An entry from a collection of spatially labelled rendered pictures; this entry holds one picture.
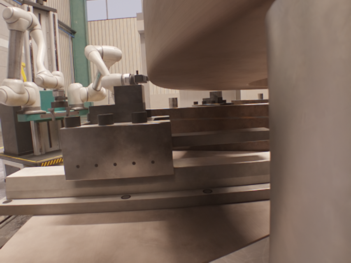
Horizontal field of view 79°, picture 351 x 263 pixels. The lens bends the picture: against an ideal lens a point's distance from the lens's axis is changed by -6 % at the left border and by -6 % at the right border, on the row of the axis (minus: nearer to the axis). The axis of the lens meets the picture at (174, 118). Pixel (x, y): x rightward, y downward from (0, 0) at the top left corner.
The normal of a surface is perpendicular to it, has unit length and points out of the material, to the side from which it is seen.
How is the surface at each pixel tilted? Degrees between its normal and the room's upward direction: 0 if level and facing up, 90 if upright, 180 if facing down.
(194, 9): 90
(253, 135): 90
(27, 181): 71
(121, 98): 90
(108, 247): 0
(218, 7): 117
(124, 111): 90
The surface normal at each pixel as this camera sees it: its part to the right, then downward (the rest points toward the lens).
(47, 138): 0.86, -0.01
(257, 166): 0.01, -0.24
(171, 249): -0.06, -0.99
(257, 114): -0.35, 0.10
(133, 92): 0.04, 0.08
